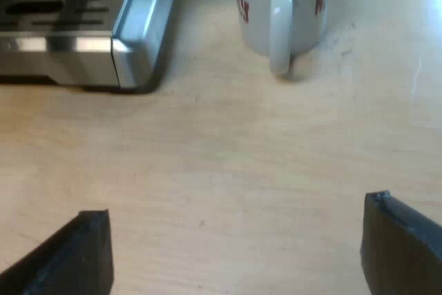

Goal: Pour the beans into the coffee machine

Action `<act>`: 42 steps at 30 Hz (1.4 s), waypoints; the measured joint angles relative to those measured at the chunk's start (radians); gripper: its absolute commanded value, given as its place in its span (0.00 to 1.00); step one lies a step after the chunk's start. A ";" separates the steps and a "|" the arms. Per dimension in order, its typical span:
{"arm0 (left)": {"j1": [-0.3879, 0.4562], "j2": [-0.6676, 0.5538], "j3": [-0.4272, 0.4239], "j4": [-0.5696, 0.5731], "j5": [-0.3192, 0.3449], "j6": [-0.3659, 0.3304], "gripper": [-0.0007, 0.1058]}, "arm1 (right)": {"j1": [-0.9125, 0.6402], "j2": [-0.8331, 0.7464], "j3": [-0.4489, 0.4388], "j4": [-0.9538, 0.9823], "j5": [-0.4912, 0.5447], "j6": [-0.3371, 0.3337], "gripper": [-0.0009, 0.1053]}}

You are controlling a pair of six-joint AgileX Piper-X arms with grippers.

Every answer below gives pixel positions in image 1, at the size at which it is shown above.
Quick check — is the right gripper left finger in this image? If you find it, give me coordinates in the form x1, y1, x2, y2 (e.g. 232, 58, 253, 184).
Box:
0, 209, 115, 295

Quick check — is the white mug with red and black print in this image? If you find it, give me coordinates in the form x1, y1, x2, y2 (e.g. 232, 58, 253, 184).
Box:
233, 0, 334, 75

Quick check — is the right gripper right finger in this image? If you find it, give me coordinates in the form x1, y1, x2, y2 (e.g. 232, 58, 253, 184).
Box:
359, 190, 442, 295

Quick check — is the steel espresso machine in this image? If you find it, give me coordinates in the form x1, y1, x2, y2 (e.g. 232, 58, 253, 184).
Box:
0, 0, 184, 94

